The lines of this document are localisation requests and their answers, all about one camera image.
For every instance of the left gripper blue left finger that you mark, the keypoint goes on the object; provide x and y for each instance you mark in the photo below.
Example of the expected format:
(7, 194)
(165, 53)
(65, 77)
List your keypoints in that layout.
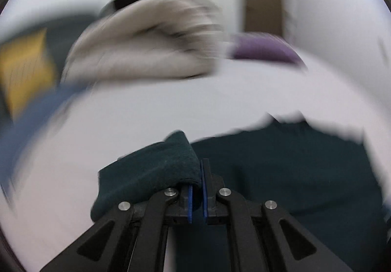
(186, 204)

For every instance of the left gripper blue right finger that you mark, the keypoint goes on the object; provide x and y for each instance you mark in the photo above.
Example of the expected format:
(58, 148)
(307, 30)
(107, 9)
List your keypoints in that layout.
(211, 184)

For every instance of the dark green sweater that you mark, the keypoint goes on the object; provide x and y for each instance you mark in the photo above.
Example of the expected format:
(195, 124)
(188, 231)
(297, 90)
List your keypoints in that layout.
(325, 182)

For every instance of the white bed sheet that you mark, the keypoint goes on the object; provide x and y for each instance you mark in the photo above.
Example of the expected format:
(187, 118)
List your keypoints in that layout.
(54, 180)

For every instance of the purple cushion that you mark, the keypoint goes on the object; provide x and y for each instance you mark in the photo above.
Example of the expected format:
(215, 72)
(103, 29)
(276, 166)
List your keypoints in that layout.
(264, 47)

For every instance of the beige folded duvet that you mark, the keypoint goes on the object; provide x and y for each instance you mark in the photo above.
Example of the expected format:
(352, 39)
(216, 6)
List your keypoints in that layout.
(149, 39)

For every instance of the blue pillow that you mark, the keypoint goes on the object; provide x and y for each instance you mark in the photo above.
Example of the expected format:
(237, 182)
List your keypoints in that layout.
(16, 136)

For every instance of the yellow patterned cushion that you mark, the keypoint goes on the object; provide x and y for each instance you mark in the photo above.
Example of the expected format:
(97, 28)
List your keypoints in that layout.
(27, 70)

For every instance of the dark grey headboard sofa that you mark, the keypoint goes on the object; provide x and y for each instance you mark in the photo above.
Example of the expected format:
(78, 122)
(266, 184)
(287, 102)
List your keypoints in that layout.
(62, 30)

